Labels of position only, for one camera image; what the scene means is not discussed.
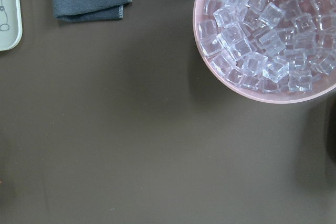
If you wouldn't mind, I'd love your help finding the pink bowl of ice cubes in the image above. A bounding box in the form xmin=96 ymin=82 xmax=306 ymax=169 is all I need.
xmin=193 ymin=0 xmax=335 ymax=104

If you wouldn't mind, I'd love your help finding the white rabbit tray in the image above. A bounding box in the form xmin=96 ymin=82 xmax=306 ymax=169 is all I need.
xmin=1 ymin=0 xmax=23 ymax=51

